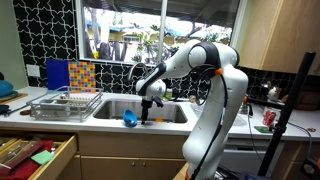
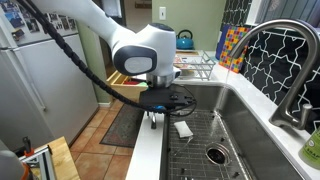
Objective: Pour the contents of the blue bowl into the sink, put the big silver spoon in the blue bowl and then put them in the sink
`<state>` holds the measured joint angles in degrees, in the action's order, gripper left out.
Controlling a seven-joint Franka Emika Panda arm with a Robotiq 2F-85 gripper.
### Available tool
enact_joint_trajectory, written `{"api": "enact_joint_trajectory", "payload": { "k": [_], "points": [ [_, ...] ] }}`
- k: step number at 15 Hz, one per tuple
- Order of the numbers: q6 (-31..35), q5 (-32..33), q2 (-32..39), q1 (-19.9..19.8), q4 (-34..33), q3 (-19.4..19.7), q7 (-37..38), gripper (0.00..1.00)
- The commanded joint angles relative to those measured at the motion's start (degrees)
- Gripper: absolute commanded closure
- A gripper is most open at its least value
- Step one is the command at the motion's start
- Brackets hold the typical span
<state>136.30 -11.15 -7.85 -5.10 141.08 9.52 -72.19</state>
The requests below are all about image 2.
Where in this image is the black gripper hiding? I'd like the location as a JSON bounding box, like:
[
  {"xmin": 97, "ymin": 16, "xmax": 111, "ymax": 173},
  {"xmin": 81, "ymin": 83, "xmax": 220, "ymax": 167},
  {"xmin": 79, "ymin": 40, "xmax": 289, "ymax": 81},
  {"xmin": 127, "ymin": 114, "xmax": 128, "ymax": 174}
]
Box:
[{"xmin": 145, "ymin": 107, "xmax": 167, "ymax": 117}]

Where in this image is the big silver spoon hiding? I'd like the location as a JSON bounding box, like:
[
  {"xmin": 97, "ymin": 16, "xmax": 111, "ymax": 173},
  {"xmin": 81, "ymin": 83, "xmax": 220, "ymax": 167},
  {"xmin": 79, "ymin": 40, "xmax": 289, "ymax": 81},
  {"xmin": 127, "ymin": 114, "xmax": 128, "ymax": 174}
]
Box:
[{"xmin": 150, "ymin": 113, "xmax": 158, "ymax": 130}]

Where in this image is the small silver spoon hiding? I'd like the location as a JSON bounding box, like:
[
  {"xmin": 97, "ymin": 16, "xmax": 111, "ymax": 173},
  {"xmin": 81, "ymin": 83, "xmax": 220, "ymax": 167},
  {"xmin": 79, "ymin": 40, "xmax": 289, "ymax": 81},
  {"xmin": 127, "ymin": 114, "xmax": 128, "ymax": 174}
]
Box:
[{"xmin": 171, "ymin": 136, "xmax": 194, "ymax": 158}]

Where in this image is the round sink drain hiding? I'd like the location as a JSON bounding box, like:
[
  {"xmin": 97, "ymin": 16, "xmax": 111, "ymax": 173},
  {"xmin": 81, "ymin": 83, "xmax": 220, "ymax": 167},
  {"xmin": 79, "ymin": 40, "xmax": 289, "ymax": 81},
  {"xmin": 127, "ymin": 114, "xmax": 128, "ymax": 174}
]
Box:
[{"xmin": 204, "ymin": 143, "xmax": 232, "ymax": 167}]

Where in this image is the stainless steel sink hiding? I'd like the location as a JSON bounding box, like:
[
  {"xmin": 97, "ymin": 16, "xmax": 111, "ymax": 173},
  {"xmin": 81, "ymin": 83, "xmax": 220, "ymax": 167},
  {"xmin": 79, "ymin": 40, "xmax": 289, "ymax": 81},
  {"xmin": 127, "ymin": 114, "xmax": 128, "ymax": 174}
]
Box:
[{"xmin": 159, "ymin": 83, "xmax": 304, "ymax": 180}]

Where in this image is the patterned floor rug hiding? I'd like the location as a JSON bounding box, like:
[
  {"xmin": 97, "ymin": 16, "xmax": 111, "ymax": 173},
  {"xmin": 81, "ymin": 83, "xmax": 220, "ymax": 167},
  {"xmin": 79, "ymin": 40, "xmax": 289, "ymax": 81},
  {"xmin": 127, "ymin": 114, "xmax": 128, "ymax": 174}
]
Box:
[{"xmin": 99, "ymin": 103, "xmax": 146, "ymax": 149}]

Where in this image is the open wooden drawer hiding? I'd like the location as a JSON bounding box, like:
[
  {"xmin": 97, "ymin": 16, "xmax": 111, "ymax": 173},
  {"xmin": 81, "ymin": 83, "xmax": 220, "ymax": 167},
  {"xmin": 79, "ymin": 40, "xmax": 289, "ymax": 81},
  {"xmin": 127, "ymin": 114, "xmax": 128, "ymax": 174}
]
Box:
[{"xmin": 106, "ymin": 69, "xmax": 149, "ymax": 103}]

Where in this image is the red cloth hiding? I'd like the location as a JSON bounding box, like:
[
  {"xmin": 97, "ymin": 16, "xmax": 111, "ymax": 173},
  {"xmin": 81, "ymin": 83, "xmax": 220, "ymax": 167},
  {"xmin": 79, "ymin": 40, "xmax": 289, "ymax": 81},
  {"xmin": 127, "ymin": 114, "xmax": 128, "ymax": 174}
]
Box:
[{"xmin": 123, "ymin": 78, "xmax": 141, "ymax": 86}]

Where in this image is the white sponge cloth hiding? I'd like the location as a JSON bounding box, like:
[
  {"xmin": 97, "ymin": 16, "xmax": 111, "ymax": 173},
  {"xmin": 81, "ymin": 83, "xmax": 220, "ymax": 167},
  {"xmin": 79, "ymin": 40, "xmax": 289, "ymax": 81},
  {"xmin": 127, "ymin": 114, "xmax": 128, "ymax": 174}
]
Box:
[{"xmin": 173, "ymin": 120, "xmax": 194, "ymax": 139}]

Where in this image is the metal dish rack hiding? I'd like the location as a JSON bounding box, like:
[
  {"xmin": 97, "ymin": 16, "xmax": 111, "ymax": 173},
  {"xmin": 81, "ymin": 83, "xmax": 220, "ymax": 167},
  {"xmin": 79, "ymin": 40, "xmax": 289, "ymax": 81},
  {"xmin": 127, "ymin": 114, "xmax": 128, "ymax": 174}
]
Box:
[{"xmin": 173, "ymin": 49, "xmax": 217, "ymax": 82}]

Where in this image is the wooden cutting board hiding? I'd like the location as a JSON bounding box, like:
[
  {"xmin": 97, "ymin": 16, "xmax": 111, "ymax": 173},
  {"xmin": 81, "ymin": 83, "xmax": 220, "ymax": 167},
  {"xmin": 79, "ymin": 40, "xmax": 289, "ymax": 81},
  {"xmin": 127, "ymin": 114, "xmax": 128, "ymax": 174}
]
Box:
[{"xmin": 174, "ymin": 49, "xmax": 201, "ymax": 57}]

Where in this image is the teal kettle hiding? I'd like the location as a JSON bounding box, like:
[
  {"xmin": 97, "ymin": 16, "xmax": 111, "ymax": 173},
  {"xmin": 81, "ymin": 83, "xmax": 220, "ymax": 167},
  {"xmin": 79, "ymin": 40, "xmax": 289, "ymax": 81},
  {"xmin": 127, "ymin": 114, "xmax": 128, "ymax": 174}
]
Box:
[{"xmin": 175, "ymin": 29, "xmax": 195, "ymax": 51}]

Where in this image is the blue cutting board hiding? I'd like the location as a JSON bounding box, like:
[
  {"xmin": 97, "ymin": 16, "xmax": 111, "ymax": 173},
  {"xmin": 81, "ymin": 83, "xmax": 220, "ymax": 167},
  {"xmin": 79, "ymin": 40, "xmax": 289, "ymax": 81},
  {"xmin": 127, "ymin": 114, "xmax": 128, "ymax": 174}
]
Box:
[{"xmin": 214, "ymin": 23, "xmax": 231, "ymax": 61}]

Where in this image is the light wooden table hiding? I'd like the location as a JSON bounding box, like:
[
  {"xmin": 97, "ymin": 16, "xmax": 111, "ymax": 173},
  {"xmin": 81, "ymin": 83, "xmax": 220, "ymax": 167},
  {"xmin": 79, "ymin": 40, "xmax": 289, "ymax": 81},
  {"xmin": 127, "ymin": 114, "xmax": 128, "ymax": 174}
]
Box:
[{"xmin": 29, "ymin": 135, "xmax": 81, "ymax": 180}]

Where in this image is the colourful checkered cutting board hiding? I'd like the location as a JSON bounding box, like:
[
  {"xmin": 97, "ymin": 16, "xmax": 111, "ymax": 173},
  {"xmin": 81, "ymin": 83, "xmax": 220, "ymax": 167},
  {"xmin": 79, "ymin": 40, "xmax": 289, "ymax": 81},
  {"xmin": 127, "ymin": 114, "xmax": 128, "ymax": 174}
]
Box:
[{"xmin": 218, "ymin": 26, "xmax": 251, "ymax": 74}]

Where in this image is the white refrigerator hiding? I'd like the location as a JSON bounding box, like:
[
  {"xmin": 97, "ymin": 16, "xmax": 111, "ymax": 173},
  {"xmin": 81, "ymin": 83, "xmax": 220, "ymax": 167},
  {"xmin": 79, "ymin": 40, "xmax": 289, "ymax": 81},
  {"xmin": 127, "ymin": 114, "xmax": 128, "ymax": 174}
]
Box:
[{"xmin": 0, "ymin": 0, "xmax": 100, "ymax": 153}]

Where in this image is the orange black clamp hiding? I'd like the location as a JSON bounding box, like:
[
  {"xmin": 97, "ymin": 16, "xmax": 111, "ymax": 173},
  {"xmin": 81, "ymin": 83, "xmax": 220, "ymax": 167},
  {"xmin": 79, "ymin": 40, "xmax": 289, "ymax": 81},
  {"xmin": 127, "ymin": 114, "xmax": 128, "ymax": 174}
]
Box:
[{"xmin": 21, "ymin": 136, "xmax": 34, "ymax": 158}]

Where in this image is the grey rounded cover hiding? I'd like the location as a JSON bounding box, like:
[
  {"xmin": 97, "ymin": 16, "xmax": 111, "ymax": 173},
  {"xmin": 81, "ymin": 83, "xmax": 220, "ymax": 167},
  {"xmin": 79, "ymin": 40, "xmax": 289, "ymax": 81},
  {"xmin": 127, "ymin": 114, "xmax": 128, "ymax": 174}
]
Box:
[{"xmin": 0, "ymin": 139, "xmax": 33, "ymax": 180}]

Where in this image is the curved steel faucet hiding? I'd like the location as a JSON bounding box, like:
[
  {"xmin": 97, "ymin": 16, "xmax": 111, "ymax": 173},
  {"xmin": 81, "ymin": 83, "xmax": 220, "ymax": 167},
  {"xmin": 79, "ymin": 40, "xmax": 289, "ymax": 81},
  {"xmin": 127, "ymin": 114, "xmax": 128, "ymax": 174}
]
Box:
[{"xmin": 228, "ymin": 18, "xmax": 320, "ymax": 131}]

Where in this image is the green soap bottle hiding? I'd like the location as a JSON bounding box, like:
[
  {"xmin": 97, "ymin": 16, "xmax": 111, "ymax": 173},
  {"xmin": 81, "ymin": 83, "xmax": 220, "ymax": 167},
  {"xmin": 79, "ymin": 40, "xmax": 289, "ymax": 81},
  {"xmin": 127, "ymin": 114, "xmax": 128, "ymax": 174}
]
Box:
[{"xmin": 298, "ymin": 124, "xmax": 320, "ymax": 171}]

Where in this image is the kitchen window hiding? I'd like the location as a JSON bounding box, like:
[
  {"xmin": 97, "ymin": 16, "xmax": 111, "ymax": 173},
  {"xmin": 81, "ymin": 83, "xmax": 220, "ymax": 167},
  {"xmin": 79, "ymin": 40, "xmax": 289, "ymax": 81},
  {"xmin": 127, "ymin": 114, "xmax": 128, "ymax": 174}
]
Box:
[{"xmin": 254, "ymin": 0, "xmax": 320, "ymax": 29}]

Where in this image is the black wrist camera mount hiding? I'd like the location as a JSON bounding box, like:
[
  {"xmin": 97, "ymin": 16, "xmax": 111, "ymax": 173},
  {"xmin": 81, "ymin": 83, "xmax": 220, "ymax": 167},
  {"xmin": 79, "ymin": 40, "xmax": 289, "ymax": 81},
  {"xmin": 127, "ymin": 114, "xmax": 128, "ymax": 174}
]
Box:
[{"xmin": 138, "ymin": 87, "xmax": 196, "ymax": 111}]

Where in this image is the wire sink grid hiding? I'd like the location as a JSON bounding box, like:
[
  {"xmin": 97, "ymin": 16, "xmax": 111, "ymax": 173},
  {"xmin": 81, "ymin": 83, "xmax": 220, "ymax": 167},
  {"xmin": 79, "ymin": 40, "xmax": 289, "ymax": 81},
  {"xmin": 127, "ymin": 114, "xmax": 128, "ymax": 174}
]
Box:
[{"xmin": 166, "ymin": 109, "xmax": 253, "ymax": 180}]

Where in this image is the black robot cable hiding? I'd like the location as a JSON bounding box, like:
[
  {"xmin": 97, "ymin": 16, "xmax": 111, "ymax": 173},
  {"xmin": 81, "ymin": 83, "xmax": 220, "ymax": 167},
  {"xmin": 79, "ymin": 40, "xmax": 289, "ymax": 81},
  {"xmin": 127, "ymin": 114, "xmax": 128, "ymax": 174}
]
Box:
[{"xmin": 16, "ymin": 0, "xmax": 198, "ymax": 118}]

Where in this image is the white wall switch plate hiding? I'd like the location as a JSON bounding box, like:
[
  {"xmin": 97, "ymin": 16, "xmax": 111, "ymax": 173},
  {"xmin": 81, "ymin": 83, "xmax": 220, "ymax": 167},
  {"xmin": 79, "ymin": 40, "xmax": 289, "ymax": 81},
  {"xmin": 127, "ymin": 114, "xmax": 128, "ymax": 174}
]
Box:
[{"xmin": 158, "ymin": 6, "xmax": 167, "ymax": 21}]

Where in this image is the aluminium extrusion frame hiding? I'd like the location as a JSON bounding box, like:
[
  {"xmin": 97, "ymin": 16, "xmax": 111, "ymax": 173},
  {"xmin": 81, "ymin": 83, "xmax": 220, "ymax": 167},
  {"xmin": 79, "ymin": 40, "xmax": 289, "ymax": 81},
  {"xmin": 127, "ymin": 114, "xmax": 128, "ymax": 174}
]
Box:
[{"xmin": 18, "ymin": 144, "xmax": 58, "ymax": 180}]

